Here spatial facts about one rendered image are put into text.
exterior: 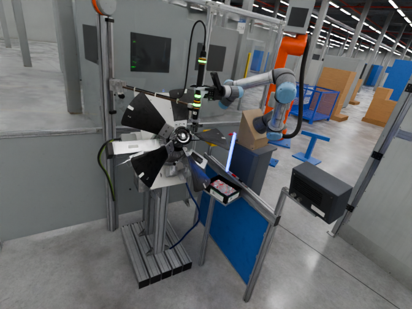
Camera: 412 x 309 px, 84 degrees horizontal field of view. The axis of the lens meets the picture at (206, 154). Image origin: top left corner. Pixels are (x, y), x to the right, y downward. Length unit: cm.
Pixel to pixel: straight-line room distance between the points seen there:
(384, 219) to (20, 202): 319
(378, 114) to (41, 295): 1009
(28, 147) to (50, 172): 26
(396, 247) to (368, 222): 29
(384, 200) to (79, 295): 270
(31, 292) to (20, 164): 91
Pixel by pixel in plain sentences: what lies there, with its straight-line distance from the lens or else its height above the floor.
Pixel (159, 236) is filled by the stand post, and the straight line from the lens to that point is 202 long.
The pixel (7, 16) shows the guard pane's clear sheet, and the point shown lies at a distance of 194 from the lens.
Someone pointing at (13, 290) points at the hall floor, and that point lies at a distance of 231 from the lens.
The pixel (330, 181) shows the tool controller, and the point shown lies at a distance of 124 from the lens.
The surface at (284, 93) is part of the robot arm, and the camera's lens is 148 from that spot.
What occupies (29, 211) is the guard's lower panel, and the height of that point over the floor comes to 31.
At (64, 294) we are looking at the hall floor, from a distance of 216.
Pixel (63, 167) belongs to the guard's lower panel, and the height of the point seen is 68.
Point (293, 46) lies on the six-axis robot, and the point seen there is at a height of 193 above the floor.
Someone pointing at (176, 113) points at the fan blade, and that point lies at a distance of 153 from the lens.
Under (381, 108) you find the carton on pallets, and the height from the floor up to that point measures 59.
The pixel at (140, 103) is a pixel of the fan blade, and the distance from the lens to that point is 141.
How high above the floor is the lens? 174
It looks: 26 degrees down
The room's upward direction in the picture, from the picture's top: 9 degrees clockwise
